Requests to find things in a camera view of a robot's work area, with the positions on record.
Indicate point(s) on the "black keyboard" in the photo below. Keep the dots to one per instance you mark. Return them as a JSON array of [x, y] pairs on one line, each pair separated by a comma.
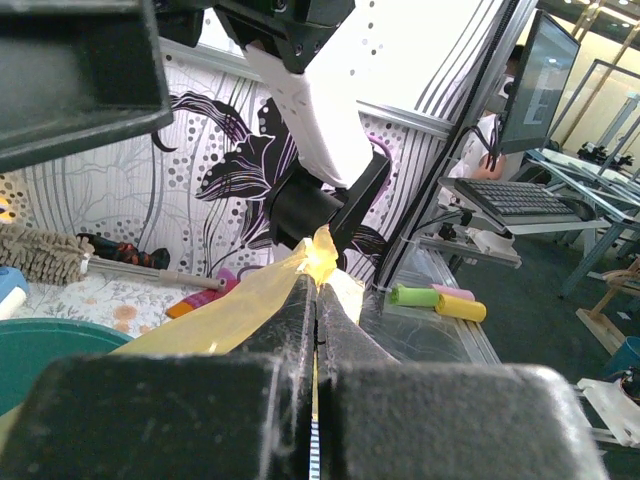
[[519, 203]]

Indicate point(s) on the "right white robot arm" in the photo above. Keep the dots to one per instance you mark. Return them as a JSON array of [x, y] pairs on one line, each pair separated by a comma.
[[293, 46]]

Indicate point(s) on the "yellow bag roll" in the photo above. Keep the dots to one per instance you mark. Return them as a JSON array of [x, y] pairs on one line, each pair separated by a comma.
[[455, 307]]

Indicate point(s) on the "computer monitor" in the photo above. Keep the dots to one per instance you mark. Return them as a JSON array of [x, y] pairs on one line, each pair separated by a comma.
[[546, 63]]

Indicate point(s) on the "green bag roll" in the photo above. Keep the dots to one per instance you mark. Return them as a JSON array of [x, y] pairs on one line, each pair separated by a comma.
[[414, 296]]

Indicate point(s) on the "yellow plastic trash bag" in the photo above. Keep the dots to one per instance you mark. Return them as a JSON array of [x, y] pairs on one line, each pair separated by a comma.
[[250, 310]]

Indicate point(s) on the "yellow plush duck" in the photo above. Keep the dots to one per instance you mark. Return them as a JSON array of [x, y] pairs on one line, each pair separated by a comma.
[[7, 216]]

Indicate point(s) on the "teal plastic trash bin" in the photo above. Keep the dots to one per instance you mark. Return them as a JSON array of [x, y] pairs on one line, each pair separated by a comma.
[[29, 345]]

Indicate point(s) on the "pink bag roll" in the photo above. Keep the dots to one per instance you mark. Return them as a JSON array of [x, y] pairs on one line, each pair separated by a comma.
[[453, 291]]

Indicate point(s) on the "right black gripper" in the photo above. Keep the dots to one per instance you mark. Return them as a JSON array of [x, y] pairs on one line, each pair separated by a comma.
[[78, 75]]

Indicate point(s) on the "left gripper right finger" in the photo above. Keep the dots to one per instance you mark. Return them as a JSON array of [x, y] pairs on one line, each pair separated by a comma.
[[383, 419]]

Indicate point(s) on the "person in white shirt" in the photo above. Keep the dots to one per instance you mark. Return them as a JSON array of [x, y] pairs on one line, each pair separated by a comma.
[[477, 160]]

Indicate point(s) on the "light blue squeegee tool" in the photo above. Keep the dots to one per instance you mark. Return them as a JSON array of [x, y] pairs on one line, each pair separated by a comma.
[[14, 291]]

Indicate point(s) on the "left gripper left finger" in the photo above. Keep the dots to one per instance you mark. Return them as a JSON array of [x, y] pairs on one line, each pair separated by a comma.
[[281, 452]]

